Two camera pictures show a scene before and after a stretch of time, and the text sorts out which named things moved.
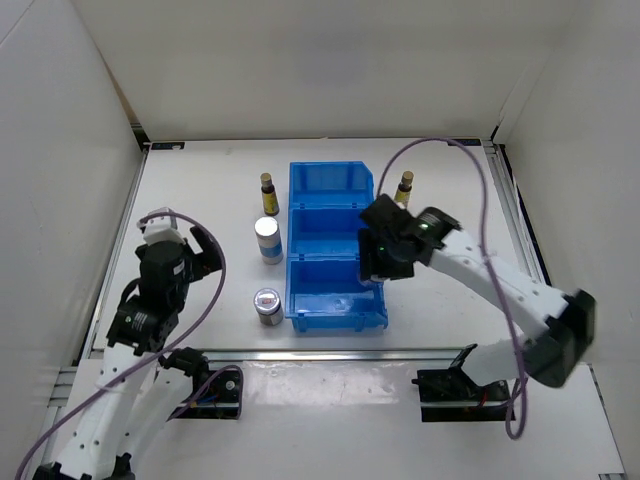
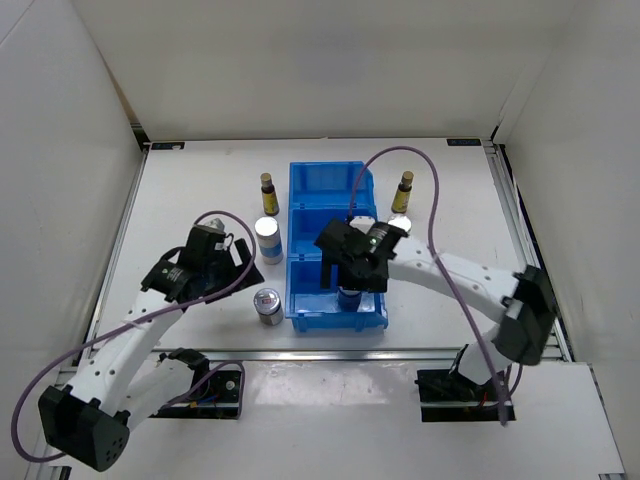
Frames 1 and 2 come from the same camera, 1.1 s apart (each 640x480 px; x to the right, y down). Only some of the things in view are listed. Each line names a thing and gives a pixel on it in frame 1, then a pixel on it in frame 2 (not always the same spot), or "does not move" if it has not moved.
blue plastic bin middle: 324,230 does not move
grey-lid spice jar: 267,302 does not move
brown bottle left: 270,203 does not move
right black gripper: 368,243 to 374,284
